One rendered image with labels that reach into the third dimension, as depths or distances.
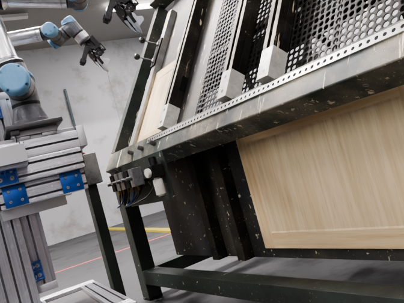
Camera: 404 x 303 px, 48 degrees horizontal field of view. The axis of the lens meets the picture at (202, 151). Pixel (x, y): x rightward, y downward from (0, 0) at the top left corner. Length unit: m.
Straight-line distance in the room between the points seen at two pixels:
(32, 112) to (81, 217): 7.56
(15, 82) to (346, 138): 1.25
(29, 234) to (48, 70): 7.87
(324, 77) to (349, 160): 0.40
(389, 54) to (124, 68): 9.23
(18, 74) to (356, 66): 1.24
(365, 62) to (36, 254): 1.61
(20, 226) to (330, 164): 1.32
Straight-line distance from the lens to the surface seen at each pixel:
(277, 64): 1.62
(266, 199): 2.01
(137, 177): 2.25
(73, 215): 9.47
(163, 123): 2.19
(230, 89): 1.78
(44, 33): 2.55
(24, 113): 2.00
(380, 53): 1.27
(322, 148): 1.72
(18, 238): 2.14
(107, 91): 10.01
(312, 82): 1.40
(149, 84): 2.73
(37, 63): 9.93
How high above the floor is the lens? 0.68
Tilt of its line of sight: 2 degrees up
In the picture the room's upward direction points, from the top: 15 degrees counter-clockwise
